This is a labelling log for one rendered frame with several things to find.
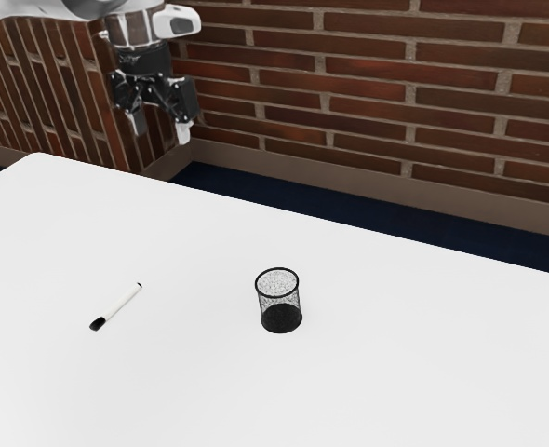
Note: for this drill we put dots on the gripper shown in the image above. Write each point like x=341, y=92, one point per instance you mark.
x=146, y=60

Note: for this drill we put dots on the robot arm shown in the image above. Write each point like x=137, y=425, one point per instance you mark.
x=172, y=21

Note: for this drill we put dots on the white marker pen black cap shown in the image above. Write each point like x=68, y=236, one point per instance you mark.
x=115, y=307

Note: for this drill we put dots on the black mesh pen holder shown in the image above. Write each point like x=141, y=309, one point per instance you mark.
x=278, y=300

